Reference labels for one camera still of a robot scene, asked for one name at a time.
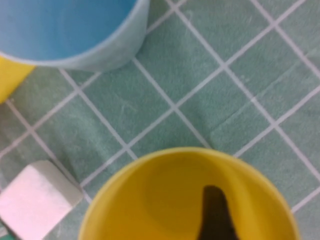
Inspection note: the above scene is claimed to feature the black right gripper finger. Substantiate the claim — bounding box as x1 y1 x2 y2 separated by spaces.
197 184 242 240

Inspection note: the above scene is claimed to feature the yellow plastic cup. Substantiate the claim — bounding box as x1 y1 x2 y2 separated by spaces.
77 147 301 240

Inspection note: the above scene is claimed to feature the light blue plastic cup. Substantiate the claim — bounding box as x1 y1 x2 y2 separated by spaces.
0 0 151 72

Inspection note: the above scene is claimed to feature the green grid tablecloth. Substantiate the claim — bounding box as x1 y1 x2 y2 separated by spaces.
0 0 320 240

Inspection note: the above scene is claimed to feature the white foam cube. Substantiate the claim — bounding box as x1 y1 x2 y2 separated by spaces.
0 159 84 240

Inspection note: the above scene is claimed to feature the yellow foam cube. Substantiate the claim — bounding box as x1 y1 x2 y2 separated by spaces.
0 56 37 105

